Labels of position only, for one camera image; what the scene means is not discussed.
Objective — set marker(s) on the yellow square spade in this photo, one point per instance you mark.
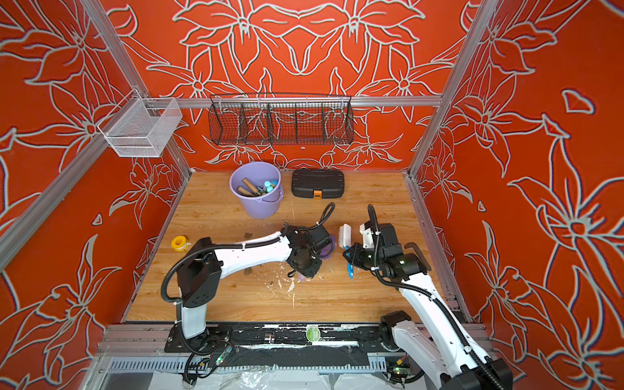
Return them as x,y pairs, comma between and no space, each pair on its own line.
253,189

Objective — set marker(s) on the black wire wall basket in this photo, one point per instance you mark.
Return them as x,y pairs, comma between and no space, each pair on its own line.
281,120

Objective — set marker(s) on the white wire mesh basket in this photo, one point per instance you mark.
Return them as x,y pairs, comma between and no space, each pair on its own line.
138,127

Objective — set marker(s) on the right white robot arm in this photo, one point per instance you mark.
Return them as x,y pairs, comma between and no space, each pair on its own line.
449,357

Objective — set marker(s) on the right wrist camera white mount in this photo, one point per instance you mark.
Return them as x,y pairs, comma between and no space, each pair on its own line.
370,234

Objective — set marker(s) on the black plastic tool case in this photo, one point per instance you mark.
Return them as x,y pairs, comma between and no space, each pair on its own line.
318,183

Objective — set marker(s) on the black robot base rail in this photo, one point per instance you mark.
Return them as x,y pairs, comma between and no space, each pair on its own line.
284,345

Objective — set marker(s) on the yellow tape roll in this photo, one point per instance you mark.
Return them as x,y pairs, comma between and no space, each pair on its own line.
180,243

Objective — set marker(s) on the purple plastic bucket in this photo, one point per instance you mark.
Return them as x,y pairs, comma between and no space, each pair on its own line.
258,186

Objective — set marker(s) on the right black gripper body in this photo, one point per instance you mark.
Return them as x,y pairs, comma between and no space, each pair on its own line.
371,257

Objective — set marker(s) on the black hex key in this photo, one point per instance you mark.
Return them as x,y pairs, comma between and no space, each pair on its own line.
424,266

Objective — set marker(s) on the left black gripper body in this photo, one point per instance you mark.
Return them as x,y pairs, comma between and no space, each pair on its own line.
309,266

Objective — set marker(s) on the green round sticker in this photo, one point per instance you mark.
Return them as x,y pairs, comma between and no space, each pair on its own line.
313,333

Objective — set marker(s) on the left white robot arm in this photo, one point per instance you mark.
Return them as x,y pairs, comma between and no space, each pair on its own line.
194,280

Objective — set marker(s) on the purple trowel pink handle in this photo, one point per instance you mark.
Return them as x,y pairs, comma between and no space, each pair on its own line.
325,254

